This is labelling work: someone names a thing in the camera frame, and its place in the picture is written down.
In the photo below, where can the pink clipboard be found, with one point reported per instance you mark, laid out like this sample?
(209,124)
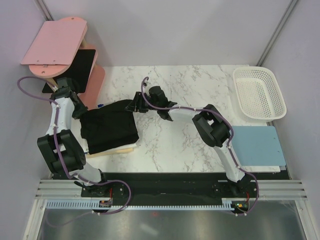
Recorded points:
(56,43)

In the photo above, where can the pink three tier shelf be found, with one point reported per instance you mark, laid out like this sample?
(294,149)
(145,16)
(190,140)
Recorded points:
(48,72)

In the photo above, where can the white slotted cable duct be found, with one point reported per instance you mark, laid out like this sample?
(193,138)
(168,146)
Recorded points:
(77,204)

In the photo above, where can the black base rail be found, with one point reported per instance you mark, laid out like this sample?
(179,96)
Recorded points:
(187,187)

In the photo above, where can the white plastic basket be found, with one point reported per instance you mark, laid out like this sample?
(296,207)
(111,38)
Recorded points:
(255,94)

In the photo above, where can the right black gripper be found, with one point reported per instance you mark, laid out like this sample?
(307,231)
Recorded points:
(137,105)

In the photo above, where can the light blue mat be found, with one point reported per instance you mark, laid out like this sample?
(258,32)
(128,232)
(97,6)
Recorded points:
(257,146)

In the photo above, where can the black graphic t shirt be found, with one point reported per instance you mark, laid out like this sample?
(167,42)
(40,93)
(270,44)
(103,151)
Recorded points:
(108,127)

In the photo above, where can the black clipboard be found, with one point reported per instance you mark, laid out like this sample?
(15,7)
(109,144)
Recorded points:
(80,69)

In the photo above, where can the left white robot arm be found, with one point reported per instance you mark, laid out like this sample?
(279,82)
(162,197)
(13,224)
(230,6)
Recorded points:
(60,149)

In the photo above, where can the wooden board under stack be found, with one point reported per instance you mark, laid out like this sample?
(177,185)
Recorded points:
(110,152)

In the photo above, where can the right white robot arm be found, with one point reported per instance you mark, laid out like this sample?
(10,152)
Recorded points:
(213,128)

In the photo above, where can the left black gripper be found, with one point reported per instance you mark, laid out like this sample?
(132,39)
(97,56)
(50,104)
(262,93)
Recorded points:
(77,114)

